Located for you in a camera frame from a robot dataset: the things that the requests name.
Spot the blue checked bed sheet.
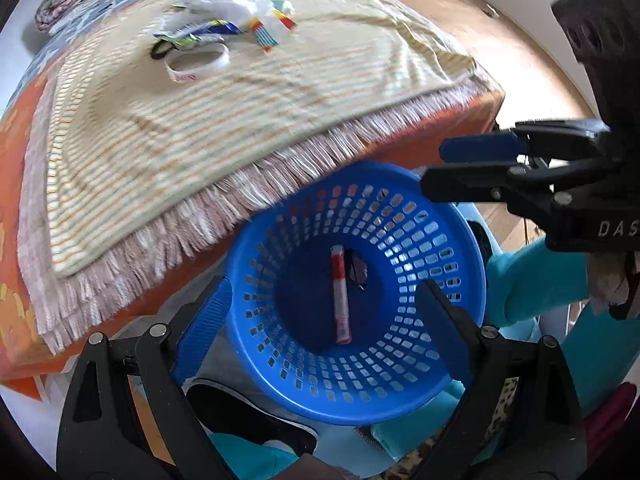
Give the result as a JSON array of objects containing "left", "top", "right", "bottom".
[{"left": 30, "top": 0, "right": 176, "bottom": 61}]

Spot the red white tube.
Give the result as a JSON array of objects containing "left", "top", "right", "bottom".
[{"left": 330, "top": 245, "right": 351, "bottom": 345}]

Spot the orange floral bed sheet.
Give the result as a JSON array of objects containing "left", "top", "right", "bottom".
[{"left": 0, "top": 35, "right": 506, "bottom": 401}]

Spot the white tape roll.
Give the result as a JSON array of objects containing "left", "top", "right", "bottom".
[{"left": 165, "top": 42, "right": 231, "bottom": 83}]

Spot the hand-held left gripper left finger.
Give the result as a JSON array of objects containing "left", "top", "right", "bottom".
[{"left": 57, "top": 277, "right": 236, "bottom": 480}]

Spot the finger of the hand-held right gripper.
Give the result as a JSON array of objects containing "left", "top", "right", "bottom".
[
  {"left": 420, "top": 157, "right": 616, "bottom": 206},
  {"left": 440, "top": 119, "right": 613, "bottom": 163}
]

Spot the leopard print cloth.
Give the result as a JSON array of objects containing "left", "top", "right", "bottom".
[{"left": 357, "top": 375, "right": 521, "bottom": 480}]

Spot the person's right forearm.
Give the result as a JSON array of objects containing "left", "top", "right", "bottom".
[{"left": 587, "top": 250, "right": 631, "bottom": 311}]

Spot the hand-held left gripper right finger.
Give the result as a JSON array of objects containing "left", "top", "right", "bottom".
[{"left": 417, "top": 280, "right": 588, "bottom": 480}]

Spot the colourful striped plastic packet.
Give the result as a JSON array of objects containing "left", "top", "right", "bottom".
[{"left": 247, "top": 0, "right": 298, "bottom": 53}]

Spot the blue plastic basket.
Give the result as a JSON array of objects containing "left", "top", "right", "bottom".
[{"left": 225, "top": 161, "right": 488, "bottom": 426}]

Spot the dark red cloth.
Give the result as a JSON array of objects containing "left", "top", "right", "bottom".
[{"left": 585, "top": 385, "right": 637, "bottom": 461}]

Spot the yellow striped fringed blanket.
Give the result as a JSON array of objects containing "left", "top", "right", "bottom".
[{"left": 17, "top": 0, "right": 501, "bottom": 356}]

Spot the black shoe with white sole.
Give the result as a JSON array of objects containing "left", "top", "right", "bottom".
[{"left": 187, "top": 380, "right": 318, "bottom": 458}]

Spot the blue and yellow wrapper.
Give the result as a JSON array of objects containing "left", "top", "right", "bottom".
[{"left": 152, "top": 19, "right": 243, "bottom": 48}]

